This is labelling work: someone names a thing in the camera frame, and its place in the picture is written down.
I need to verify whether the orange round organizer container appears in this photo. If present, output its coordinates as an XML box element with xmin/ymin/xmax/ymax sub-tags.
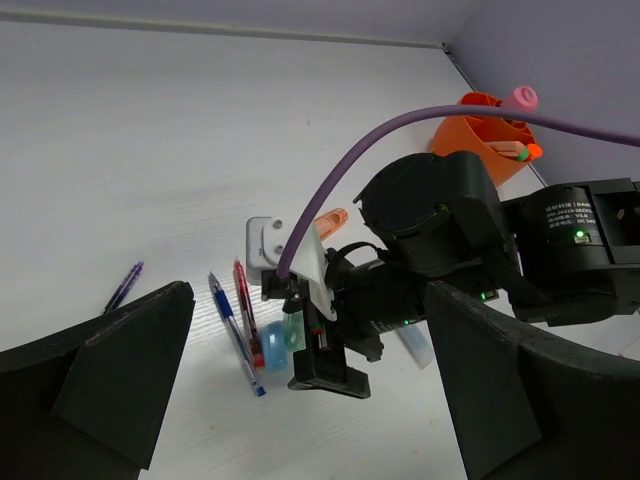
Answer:
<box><xmin>429</xmin><ymin>115</ymin><xmax>539</xmax><ymax>187</ymax></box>

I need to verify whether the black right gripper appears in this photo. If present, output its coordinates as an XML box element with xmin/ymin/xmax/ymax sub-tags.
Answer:
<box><xmin>287</xmin><ymin>241</ymin><xmax>427</xmax><ymax>398</ymax></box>

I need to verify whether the light blue marker cap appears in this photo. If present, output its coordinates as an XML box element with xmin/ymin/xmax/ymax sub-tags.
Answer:
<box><xmin>260</xmin><ymin>322</ymin><xmax>288</xmax><ymax>371</ymax></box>

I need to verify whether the blue tip clear highlighter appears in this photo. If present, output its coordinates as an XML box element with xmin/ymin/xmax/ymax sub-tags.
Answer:
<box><xmin>396</xmin><ymin>325</ymin><xmax>435</xmax><ymax>370</ymax></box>

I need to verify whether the red gel pen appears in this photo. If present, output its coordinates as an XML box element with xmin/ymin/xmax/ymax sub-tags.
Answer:
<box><xmin>233</xmin><ymin>258</ymin><xmax>265</xmax><ymax>369</ymax></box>

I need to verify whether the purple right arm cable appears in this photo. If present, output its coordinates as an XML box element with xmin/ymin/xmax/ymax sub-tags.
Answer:
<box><xmin>275</xmin><ymin>103</ymin><xmax>640</xmax><ymax>279</ymax></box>

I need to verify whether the peach translucent marker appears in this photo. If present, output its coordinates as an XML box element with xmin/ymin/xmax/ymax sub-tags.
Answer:
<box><xmin>486</xmin><ymin>141</ymin><xmax>526</xmax><ymax>158</ymax></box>

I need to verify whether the orange cap black highlighter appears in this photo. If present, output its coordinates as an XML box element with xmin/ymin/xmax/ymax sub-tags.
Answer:
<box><xmin>526</xmin><ymin>143</ymin><xmax>544</xmax><ymax>162</ymax></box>

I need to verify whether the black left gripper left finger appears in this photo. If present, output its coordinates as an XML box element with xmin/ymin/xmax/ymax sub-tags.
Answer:
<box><xmin>1</xmin><ymin>281</ymin><xmax>195</xmax><ymax>479</ymax></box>

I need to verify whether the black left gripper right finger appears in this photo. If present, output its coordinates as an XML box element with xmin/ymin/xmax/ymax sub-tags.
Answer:
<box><xmin>423</xmin><ymin>282</ymin><xmax>639</xmax><ymax>479</ymax></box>

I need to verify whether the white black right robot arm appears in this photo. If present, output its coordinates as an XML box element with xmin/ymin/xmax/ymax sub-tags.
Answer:
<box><xmin>289</xmin><ymin>151</ymin><xmax>639</xmax><ymax>398</ymax></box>

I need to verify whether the blue ballpoint pen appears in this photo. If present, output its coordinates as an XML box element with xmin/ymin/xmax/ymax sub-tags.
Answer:
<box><xmin>208</xmin><ymin>272</ymin><xmax>266</xmax><ymax>397</ymax></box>

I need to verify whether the mint green highlighter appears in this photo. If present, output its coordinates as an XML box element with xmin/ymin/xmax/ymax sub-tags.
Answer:
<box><xmin>283</xmin><ymin>311</ymin><xmax>306</xmax><ymax>352</ymax></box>

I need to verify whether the orange marker cap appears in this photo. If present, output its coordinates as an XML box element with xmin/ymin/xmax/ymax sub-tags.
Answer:
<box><xmin>313</xmin><ymin>208</ymin><xmax>349</xmax><ymax>240</ymax></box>

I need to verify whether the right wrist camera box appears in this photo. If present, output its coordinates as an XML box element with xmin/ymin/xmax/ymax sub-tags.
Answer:
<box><xmin>245</xmin><ymin>217</ymin><xmax>337</xmax><ymax>321</ymax></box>

